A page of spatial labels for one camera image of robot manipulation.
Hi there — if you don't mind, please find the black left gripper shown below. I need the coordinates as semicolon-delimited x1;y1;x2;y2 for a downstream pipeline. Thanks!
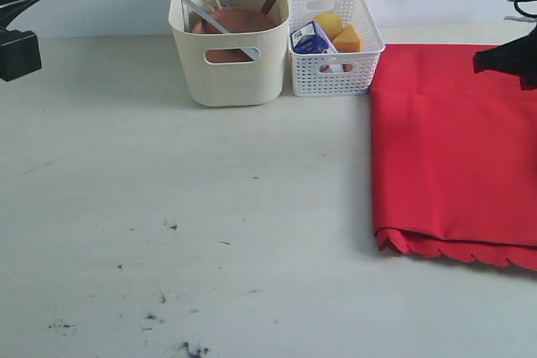
1;29;42;81

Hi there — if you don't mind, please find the red tablecloth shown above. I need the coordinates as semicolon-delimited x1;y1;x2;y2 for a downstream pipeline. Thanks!
370;44;536;270

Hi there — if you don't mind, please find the yellow cheese wedge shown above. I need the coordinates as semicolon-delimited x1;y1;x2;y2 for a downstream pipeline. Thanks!
332;24;362;53

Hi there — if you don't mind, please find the yellow lemon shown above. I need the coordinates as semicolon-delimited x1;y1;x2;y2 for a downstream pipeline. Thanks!
314;13;343;40

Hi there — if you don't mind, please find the blue milk carton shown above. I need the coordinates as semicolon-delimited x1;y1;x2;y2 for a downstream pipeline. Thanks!
289;21;352;75

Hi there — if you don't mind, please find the brown wooden plate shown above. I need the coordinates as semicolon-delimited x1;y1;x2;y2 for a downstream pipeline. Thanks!
206;7;277;64

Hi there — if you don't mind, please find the silver table knife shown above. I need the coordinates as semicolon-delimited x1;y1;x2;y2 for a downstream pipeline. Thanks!
181;0;259;61

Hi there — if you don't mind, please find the dark wooden spoon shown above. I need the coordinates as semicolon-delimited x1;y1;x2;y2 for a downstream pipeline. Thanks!
260;0;278;15

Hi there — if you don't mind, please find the white perforated plastic basket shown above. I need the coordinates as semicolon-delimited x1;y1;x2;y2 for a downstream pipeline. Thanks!
288;0;385;96

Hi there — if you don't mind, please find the cream plastic bin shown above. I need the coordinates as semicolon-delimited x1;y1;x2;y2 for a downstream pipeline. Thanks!
169;0;289;107

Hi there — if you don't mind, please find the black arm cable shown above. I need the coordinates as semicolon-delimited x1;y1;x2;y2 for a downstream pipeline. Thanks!
503;0;537;22

